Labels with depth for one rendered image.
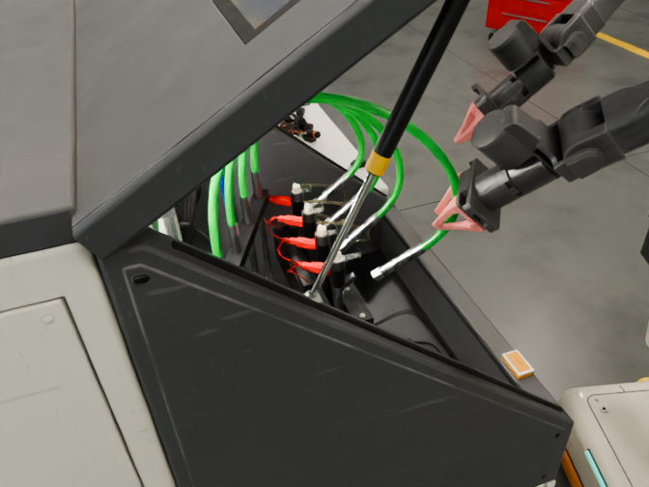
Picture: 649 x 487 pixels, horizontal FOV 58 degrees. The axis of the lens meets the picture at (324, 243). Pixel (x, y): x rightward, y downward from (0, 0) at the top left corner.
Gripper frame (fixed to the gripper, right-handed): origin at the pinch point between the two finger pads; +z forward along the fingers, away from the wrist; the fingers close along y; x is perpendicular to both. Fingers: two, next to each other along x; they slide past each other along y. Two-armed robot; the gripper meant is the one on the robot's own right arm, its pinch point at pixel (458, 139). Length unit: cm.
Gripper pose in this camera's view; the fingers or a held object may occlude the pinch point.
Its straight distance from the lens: 115.8
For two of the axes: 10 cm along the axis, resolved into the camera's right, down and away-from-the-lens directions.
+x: 0.7, 6.0, -7.9
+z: -6.9, 6.1, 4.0
